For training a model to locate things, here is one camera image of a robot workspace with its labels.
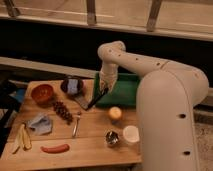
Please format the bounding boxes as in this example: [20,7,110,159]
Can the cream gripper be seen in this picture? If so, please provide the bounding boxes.
[99,63,118,92]

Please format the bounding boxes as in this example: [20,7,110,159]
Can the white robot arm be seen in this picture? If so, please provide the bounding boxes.
[98,41,209,171]

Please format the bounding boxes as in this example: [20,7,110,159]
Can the green plastic tray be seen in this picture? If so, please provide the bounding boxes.
[95,73,140,108]

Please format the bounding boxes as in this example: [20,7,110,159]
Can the yellow apple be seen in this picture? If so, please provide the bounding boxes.
[108,107,122,121]

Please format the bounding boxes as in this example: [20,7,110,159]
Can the light blue sponge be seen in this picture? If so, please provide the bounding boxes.
[67,79,78,94]

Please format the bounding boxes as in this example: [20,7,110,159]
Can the dark brown bowl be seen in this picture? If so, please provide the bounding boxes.
[60,77,83,96]

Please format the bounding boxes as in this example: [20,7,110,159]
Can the brown grape bunch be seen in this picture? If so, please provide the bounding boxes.
[53,101,73,125]

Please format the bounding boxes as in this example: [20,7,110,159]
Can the small metal cup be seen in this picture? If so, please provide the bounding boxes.
[105,131,119,147]

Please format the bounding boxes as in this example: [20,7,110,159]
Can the white plastic cup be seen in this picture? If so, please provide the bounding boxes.
[122,125,140,144]

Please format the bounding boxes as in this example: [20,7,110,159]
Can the orange red bowl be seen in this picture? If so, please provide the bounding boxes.
[31,84,54,104]

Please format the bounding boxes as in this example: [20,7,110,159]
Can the red sausage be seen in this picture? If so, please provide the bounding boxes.
[41,144,69,154]

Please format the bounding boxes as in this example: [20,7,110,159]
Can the blue grey cloth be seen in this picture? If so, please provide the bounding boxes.
[27,113,52,135]

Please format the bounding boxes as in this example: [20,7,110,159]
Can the blue object on chair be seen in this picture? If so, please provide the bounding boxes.
[11,88,26,103]

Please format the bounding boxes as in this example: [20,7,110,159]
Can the peeled banana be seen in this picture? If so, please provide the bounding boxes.
[12,123,32,154]

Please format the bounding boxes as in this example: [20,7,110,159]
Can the black chair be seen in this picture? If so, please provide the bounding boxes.
[0,70,21,156]

